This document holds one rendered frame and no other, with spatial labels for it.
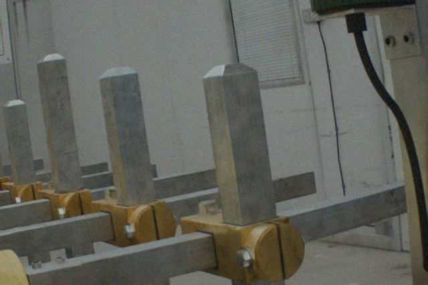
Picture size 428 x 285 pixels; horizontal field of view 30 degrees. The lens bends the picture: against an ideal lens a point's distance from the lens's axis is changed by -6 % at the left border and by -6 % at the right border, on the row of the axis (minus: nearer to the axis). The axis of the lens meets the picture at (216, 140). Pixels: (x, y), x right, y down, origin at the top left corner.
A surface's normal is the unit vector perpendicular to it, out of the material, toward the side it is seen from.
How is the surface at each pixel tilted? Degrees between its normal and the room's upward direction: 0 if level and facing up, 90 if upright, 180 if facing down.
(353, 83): 90
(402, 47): 90
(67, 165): 90
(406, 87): 90
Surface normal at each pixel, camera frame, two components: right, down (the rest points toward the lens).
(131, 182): 0.47, 0.00
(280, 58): -0.87, 0.15
